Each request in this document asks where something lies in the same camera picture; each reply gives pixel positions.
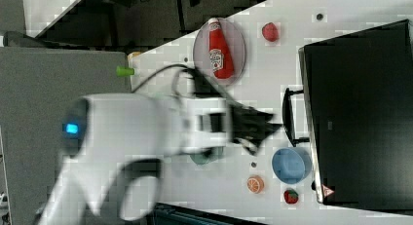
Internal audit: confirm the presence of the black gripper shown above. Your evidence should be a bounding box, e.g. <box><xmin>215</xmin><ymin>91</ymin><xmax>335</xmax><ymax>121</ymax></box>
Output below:
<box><xmin>228</xmin><ymin>103</ymin><xmax>282</xmax><ymax>156</ymax></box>

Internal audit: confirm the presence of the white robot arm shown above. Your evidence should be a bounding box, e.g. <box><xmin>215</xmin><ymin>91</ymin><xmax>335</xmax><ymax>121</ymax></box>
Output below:
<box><xmin>38</xmin><ymin>94</ymin><xmax>279</xmax><ymax>225</ymax></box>

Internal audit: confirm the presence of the black toaster oven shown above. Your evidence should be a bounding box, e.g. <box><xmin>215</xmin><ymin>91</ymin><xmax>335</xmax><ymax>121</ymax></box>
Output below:
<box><xmin>299</xmin><ymin>19</ymin><xmax>413</xmax><ymax>215</ymax></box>

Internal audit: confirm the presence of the blue bowl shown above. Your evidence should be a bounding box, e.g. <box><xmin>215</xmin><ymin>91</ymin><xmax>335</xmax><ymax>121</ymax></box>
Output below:
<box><xmin>272</xmin><ymin>147</ymin><xmax>312</xmax><ymax>185</ymax></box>

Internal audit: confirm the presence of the orange slice toy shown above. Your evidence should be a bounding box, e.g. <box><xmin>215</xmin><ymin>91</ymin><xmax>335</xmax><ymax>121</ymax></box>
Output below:
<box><xmin>246</xmin><ymin>175</ymin><xmax>265</xmax><ymax>194</ymax></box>

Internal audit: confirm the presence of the red ketchup bottle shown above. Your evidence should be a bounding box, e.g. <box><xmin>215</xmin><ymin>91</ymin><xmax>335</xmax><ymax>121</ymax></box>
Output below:
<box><xmin>208</xmin><ymin>18</ymin><xmax>235</xmax><ymax>80</ymax></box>

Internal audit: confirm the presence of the red toy strawberry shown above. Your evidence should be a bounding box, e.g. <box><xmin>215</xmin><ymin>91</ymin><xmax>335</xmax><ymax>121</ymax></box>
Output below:
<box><xmin>283</xmin><ymin>189</ymin><xmax>299</xmax><ymax>205</ymax></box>

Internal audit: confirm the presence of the red toy fruit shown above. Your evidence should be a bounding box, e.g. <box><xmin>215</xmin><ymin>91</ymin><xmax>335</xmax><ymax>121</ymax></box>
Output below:
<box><xmin>262</xmin><ymin>22</ymin><xmax>279</xmax><ymax>42</ymax></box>

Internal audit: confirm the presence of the green cylinder peg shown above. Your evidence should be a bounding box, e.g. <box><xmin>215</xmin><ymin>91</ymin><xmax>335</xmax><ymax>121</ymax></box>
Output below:
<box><xmin>116</xmin><ymin>66</ymin><xmax>135</xmax><ymax>77</ymax></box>

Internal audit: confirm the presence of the black oven door handle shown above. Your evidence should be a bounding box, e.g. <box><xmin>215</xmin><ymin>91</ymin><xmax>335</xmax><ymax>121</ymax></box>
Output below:
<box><xmin>282</xmin><ymin>88</ymin><xmax>310</xmax><ymax>147</ymax></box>

